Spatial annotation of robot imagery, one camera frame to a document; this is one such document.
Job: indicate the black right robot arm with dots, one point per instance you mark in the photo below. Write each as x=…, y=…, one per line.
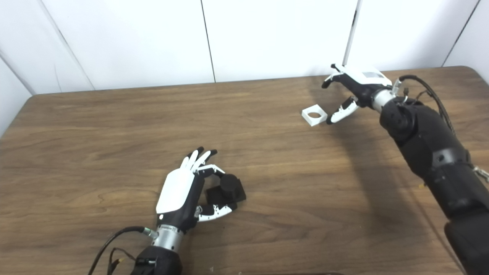
x=435, y=152

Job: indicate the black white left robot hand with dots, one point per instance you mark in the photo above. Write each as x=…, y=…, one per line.
x=177, y=191

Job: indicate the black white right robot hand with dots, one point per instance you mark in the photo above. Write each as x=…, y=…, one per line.
x=363, y=86

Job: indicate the black peg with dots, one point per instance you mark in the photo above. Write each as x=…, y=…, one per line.
x=231, y=191

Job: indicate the white square piece with hole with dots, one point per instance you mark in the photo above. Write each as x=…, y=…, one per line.
x=314, y=120

